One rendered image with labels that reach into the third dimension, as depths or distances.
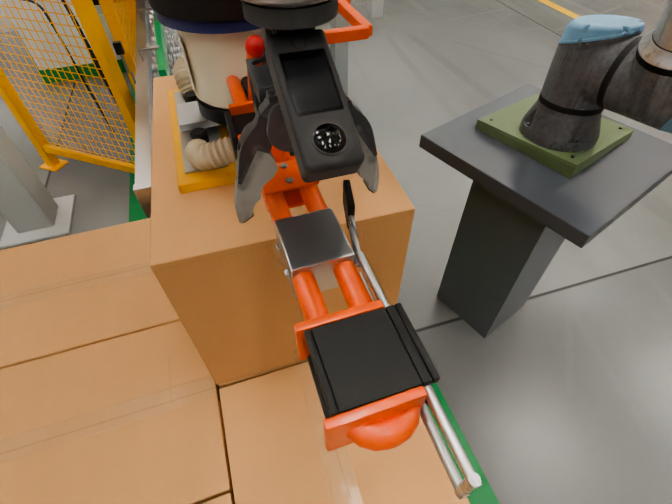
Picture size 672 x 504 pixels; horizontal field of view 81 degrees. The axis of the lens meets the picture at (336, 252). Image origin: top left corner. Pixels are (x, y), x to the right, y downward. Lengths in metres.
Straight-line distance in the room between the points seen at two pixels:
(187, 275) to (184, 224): 0.08
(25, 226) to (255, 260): 1.87
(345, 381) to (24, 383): 0.91
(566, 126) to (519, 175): 0.15
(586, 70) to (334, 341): 0.92
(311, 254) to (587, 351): 1.52
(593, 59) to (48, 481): 1.37
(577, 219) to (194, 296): 0.81
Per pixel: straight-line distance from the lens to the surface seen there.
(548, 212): 1.02
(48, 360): 1.12
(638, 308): 2.03
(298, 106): 0.30
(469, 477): 0.29
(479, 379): 1.57
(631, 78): 1.06
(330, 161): 0.28
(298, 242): 0.38
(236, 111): 0.57
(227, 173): 0.69
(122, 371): 1.02
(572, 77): 1.11
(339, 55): 1.85
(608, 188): 1.16
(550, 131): 1.15
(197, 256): 0.59
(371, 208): 0.62
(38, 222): 2.37
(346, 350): 0.30
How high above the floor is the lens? 1.36
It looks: 48 degrees down
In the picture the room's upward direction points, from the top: 1 degrees counter-clockwise
